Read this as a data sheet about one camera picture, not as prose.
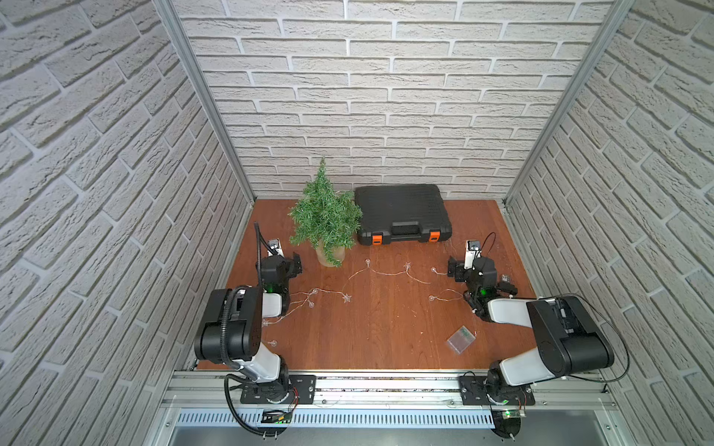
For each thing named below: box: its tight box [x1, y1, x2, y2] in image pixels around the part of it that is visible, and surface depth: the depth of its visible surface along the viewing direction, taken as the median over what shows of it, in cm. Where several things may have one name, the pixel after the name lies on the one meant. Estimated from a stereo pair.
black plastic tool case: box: [354, 183, 453, 246], surface depth 109 cm
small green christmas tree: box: [288, 157, 363, 268], surface depth 80 cm
